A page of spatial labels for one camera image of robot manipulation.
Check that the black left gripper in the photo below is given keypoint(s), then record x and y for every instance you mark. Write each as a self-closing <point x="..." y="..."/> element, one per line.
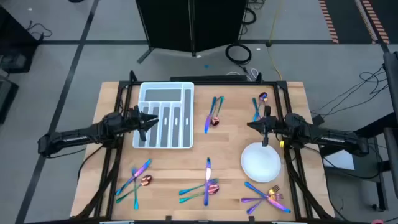
<point x="136" y="121"/>

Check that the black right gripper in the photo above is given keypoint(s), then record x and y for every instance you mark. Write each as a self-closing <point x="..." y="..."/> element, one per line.
<point x="275" y="126"/>

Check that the iridescent rainbow spoon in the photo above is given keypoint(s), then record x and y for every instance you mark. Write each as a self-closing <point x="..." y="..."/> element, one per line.
<point x="146" y="180"/>
<point x="215" y="121"/>
<point x="263" y="97"/>
<point x="214" y="189"/>

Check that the iridescent rainbow knife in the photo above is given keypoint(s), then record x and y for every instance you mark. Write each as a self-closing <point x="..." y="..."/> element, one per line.
<point x="258" y="191"/>
<point x="206" y="126"/>
<point x="141" y="169"/>
<point x="207" y="174"/>

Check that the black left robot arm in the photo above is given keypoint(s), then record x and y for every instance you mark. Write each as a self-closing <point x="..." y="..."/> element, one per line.
<point x="77" y="137"/>

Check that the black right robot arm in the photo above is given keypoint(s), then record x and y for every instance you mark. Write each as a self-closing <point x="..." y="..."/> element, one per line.
<point x="329" y="138"/>

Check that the white plastic cutlery tray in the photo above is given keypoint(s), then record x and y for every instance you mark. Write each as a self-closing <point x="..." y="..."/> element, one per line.
<point x="161" y="95"/>

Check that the white round plate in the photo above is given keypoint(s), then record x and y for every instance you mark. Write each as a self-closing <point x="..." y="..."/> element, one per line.
<point x="261" y="163"/>

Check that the white paper sheet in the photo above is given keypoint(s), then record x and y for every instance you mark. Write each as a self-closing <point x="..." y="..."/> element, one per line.
<point x="339" y="160"/>

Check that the black partition panel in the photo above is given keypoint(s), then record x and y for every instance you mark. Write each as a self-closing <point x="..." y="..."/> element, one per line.
<point x="186" y="25"/>

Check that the black equipment stand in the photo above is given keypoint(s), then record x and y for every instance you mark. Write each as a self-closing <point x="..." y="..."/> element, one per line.
<point x="392" y="93"/>

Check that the black mat orange stripes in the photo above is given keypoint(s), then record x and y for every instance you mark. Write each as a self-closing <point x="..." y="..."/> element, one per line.
<point x="345" y="18"/>

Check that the dark grey case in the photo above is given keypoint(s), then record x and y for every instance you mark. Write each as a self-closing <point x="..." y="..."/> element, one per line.
<point x="6" y="99"/>

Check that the red round object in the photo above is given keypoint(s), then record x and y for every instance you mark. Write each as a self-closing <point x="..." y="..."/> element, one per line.
<point x="377" y="222"/>

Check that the black cabinet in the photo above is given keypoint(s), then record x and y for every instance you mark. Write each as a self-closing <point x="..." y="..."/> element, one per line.
<point x="12" y="34"/>

